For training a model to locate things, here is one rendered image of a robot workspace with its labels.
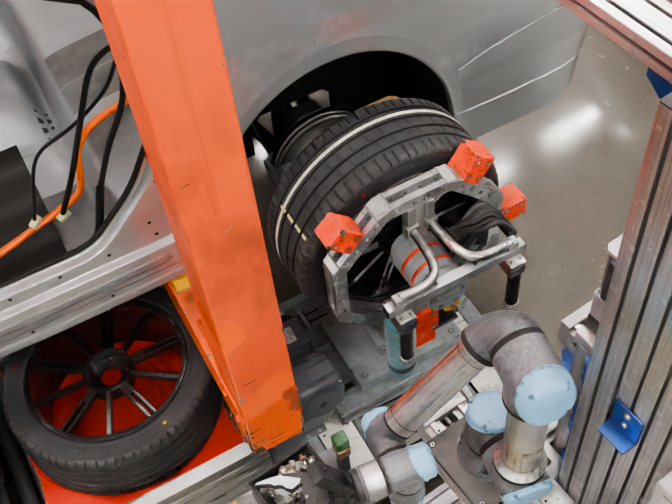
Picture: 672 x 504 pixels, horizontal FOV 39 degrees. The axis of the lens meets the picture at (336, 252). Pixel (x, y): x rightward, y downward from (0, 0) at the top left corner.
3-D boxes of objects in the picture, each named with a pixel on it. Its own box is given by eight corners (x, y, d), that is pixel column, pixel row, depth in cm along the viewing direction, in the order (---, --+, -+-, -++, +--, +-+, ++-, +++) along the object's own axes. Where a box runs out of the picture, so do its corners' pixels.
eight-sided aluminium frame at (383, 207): (484, 259, 301) (494, 138, 258) (496, 274, 297) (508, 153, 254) (332, 336, 288) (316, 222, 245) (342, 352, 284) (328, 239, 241)
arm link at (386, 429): (492, 279, 186) (345, 423, 209) (518, 323, 179) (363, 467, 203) (529, 288, 193) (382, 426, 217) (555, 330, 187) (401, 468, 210)
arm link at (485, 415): (501, 404, 232) (504, 376, 222) (526, 451, 225) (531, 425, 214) (455, 421, 231) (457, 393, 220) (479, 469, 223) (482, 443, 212)
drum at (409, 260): (429, 247, 280) (429, 216, 269) (469, 298, 268) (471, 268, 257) (387, 267, 277) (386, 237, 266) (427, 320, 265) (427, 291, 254)
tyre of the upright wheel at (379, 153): (424, 241, 325) (484, 80, 280) (462, 290, 312) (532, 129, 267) (249, 286, 294) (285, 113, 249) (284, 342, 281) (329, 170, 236)
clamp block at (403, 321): (399, 303, 255) (399, 291, 250) (417, 327, 249) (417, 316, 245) (383, 311, 253) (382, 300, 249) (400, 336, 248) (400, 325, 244)
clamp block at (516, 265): (506, 249, 263) (507, 237, 258) (525, 271, 258) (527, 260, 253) (490, 257, 261) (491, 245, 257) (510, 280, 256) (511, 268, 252)
